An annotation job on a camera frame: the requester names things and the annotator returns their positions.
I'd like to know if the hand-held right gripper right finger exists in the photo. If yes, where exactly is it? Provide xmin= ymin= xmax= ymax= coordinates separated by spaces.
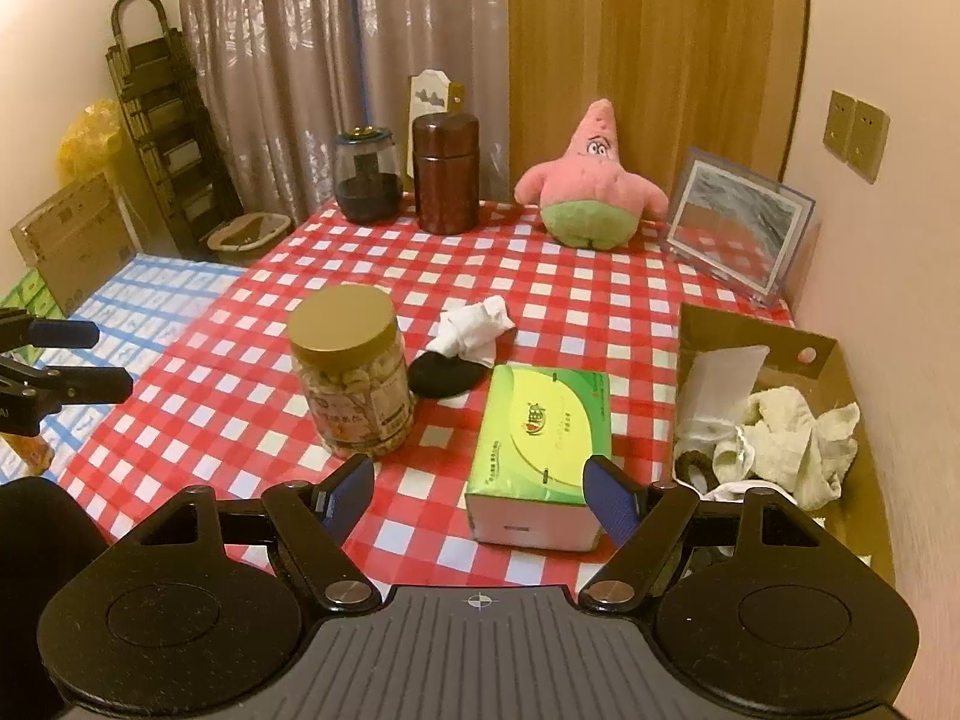
xmin=579 ymin=454 xmax=826 ymax=614

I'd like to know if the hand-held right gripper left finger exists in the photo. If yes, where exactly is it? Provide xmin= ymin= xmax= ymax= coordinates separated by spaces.
xmin=139 ymin=454 xmax=382 ymax=614

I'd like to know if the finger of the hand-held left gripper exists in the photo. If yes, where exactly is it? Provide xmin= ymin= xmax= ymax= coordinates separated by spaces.
xmin=0 ymin=352 xmax=134 ymax=419
xmin=0 ymin=307 xmax=101 ymax=352

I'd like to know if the brown hair tie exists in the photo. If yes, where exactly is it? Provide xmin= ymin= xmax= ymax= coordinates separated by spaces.
xmin=673 ymin=448 xmax=721 ymax=496

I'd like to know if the dark velvet scrunchie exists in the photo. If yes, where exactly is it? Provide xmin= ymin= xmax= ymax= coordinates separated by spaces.
xmin=407 ymin=351 xmax=490 ymax=401

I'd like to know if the clear plastic bag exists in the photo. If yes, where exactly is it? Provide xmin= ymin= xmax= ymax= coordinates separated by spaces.
xmin=679 ymin=345 xmax=772 ymax=451

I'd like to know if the cream fluffy towel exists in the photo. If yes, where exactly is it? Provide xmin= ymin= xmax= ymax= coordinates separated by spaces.
xmin=712 ymin=385 xmax=861 ymax=511

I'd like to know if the brown cardboard box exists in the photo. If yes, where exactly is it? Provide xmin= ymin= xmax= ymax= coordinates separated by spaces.
xmin=671 ymin=304 xmax=897 ymax=586

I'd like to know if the orange packet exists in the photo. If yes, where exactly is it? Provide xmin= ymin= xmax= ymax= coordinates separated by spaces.
xmin=0 ymin=431 xmax=55 ymax=477

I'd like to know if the green printed box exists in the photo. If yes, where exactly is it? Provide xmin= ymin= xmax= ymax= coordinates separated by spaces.
xmin=0 ymin=270 xmax=65 ymax=368

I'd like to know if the flat cardboard carton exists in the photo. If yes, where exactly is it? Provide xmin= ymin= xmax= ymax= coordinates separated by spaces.
xmin=9 ymin=169 xmax=140 ymax=316

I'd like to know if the blue checkered cloth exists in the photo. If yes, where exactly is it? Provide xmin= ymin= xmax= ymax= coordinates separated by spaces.
xmin=0 ymin=253 xmax=248 ymax=481

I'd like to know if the green tissue pack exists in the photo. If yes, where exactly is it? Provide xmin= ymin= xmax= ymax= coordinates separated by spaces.
xmin=463 ymin=364 xmax=612 ymax=550

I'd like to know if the clear jar with gold lid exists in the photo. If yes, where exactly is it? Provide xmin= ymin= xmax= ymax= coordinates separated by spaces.
xmin=289 ymin=283 xmax=415 ymax=460

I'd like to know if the red checkered tablecloth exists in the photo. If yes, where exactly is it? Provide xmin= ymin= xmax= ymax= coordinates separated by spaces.
xmin=56 ymin=199 xmax=796 ymax=590

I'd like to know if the yellow plastic bag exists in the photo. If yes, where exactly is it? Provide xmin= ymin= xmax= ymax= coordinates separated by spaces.
xmin=58 ymin=97 xmax=125 ymax=181

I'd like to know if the white sock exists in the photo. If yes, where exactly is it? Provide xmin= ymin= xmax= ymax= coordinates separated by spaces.
xmin=426 ymin=295 xmax=517 ymax=366

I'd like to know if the beige basin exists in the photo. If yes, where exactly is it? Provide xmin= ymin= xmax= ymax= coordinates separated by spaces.
xmin=206 ymin=211 xmax=290 ymax=254

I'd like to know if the black folding rack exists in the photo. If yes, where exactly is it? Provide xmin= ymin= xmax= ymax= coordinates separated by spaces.
xmin=105 ymin=0 xmax=245 ymax=256

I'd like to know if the pink starfish plush toy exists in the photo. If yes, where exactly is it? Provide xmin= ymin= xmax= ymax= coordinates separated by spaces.
xmin=514 ymin=97 xmax=670 ymax=250

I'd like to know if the dark glass jar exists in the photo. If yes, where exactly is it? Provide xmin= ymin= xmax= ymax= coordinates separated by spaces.
xmin=334 ymin=126 xmax=404 ymax=224

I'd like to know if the brown wooden canister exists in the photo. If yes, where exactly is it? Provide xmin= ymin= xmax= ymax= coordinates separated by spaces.
xmin=411 ymin=111 xmax=481 ymax=235

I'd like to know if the grey patterned curtain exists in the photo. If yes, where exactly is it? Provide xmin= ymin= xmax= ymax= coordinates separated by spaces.
xmin=176 ymin=0 xmax=511 ymax=226

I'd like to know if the white wooden board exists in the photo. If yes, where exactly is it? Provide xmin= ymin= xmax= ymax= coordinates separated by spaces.
xmin=407 ymin=67 xmax=470 ymax=125

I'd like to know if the brown curtain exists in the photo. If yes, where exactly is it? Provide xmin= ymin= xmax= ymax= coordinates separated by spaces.
xmin=506 ymin=0 xmax=812 ymax=200

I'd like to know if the clear picture frame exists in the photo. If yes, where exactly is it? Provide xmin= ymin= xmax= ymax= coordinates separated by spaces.
xmin=660 ymin=148 xmax=817 ymax=307

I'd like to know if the gold wall switch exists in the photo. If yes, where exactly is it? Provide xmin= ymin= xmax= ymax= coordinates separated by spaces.
xmin=847 ymin=99 xmax=891 ymax=185
xmin=823 ymin=90 xmax=857 ymax=158

